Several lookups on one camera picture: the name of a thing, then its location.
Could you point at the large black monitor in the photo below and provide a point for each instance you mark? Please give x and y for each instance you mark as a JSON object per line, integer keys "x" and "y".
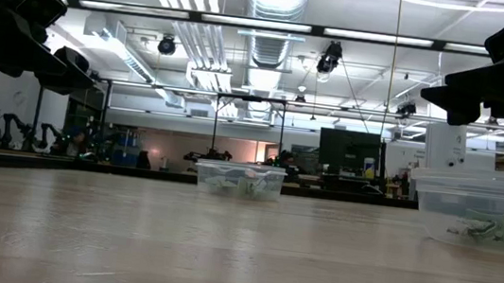
{"x": 346, "y": 150}

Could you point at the person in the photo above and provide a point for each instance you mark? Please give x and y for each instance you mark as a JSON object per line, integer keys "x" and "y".
{"x": 286, "y": 157}

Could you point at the clear plastic bin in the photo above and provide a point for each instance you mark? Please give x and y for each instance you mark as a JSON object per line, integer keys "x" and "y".
{"x": 484, "y": 192}
{"x": 240, "y": 171}

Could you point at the black table edge rail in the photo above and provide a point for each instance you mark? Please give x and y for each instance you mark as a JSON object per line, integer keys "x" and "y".
{"x": 40, "y": 164}

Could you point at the black frame post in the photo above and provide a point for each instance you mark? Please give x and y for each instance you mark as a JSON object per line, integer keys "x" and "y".
{"x": 38, "y": 112}
{"x": 105, "y": 115}

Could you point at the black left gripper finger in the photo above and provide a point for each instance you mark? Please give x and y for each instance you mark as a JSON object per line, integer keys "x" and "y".
{"x": 24, "y": 56}
{"x": 69, "y": 73}

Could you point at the black overhead rig beam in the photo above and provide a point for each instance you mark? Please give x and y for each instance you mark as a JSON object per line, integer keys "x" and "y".
{"x": 317, "y": 30}

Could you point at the black background rig frame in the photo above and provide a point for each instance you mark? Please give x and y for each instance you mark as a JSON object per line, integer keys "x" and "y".
{"x": 252, "y": 98}

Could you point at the black hanging camera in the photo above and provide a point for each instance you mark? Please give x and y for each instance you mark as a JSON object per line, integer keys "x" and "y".
{"x": 406, "y": 108}
{"x": 166, "y": 46}
{"x": 329, "y": 57}

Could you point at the blue storage crates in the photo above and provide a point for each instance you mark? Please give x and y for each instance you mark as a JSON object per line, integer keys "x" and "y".
{"x": 126, "y": 148}

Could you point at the white column box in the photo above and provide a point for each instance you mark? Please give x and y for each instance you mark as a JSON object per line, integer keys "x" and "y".
{"x": 445, "y": 147}

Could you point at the black background robot arm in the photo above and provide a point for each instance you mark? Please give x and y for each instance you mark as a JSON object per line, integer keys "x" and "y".
{"x": 13, "y": 123}
{"x": 49, "y": 133}
{"x": 207, "y": 154}
{"x": 299, "y": 166}

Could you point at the grey horizontal rail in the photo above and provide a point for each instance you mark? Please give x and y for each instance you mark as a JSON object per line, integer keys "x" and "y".
{"x": 355, "y": 110}

